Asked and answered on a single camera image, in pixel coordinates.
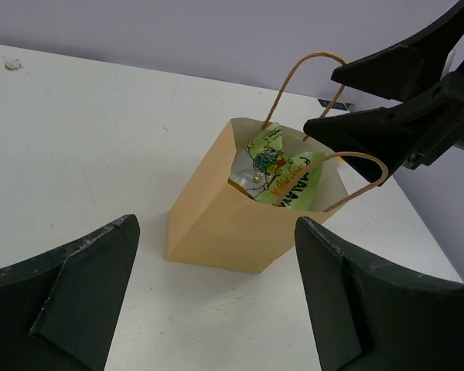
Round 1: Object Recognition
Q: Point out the brown paper bag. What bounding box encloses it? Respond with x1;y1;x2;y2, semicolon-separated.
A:
163;51;390;275

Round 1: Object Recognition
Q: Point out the green mint sachet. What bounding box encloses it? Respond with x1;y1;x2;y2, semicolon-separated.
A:
228;123;324;210

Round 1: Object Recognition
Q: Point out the right blue corner label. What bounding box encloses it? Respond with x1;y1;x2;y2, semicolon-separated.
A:
318;98;353;111

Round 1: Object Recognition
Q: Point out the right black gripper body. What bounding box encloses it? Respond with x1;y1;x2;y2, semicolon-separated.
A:
408;60;464;170

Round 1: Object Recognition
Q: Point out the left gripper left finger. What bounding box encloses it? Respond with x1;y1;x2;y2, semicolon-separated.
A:
0;214;140;370

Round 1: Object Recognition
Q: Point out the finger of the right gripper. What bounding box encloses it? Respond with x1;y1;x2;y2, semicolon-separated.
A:
331;0;464;102
303;83;449;174

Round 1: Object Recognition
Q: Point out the small white scrap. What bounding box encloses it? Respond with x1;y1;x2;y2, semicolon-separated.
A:
4;59;23;71

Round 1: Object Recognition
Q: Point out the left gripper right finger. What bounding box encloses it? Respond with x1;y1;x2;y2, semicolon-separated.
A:
295;217;464;370

